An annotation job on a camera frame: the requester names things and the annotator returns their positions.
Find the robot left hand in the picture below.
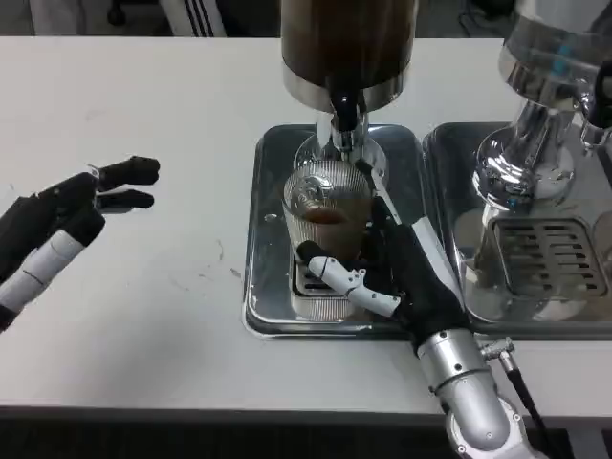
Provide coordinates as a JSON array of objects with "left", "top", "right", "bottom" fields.
[{"left": 0, "top": 155, "right": 162, "bottom": 334}]

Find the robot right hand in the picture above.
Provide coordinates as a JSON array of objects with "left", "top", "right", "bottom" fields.
[{"left": 295, "top": 160, "right": 475, "bottom": 358}]

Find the clear ribbed glass cup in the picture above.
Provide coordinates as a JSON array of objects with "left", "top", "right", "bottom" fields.
[{"left": 281, "top": 160, "right": 377, "bottom": 322}]

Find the steel drip tray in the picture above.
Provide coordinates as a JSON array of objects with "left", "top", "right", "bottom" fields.
[
  {"left": 242, "top": 122, "right": 460, "bottom": 341},
  {"left": 423, "top": 121, "right": 612, "bottom": 340}
]

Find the black dispenser tap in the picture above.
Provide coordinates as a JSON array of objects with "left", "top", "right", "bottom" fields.
[{"left": 329, "top": 88, "right": 362, "bottom": 133}]

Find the steel drink dispenser, clear tank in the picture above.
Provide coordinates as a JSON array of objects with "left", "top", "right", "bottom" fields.
[{"left": 470, "top": 0, "right": 612, "bottom": 211}]

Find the drink dispenser with brown drink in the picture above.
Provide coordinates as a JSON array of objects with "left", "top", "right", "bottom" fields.
[{"left": 279, "top": 0, "right": 420, "bottom": 181}]

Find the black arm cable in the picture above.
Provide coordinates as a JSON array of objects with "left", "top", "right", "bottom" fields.
[{"left": 480, "top": 337, "right": 558, "bottom": 459}]

